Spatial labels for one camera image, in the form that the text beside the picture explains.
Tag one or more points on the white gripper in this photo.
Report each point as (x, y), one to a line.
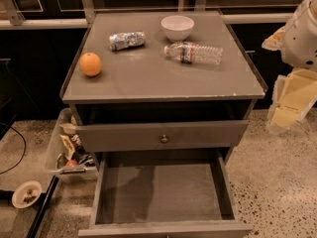
(301, 40)

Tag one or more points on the clear plastic water bottle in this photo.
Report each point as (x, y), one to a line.
(188, 52)

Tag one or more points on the grey drawer cabinet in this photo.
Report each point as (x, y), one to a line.
(141, 85)

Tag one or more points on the round brass drawer knob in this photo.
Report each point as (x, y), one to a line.
(164, 139)

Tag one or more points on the open grey middle drawer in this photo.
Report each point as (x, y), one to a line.
(164, 194)

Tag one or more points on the closed grey top drawer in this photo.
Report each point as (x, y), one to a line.
(146, 136)

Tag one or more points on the white ceramic bowl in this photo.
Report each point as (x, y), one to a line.
(177, 28)

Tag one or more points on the crushed silver can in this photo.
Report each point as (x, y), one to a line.
(122, 41)

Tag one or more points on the orange fruit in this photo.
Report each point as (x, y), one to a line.
(90, 64)

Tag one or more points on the yellow snack packet in bin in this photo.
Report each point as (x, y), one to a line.
(68, 145)

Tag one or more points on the red round item in bin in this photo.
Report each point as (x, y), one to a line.
(71, 163)

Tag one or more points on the clear plastic storage bin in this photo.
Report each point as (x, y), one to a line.
(57, 153)

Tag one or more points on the black floor bar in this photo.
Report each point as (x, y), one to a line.
(45, 200)

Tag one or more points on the white bowl on floor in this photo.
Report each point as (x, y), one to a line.
(26, 194)

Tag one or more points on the metal railing frame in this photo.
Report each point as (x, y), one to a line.
(20, 12)

